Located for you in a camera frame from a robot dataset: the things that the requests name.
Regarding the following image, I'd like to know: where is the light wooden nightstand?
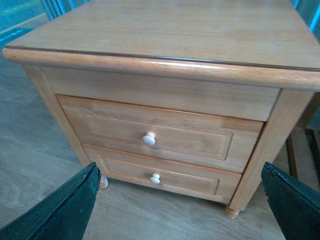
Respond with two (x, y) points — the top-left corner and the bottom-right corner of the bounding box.
(2, 0), (320, 219)

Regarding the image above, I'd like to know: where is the round drawer knob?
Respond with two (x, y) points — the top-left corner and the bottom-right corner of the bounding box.
(142, 132), (156, 146)
(149, 173), (161, 185)

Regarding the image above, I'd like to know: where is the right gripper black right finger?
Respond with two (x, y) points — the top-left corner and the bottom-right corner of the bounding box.
(261, 162), (320, 240)

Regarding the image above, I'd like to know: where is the dark wooden side table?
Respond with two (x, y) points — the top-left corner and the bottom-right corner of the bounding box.
(286, 92), (320, 192)

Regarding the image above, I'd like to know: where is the pale pleated curtain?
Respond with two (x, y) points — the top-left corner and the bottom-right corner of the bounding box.
(40, 0), (89, 21)

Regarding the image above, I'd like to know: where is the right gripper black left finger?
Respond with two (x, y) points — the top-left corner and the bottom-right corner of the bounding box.
(0, 162), (102, 240)

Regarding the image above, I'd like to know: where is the wooden drawer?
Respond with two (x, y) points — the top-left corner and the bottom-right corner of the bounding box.
(58, 95), (263, 173)
(82, 144), (241, 203)

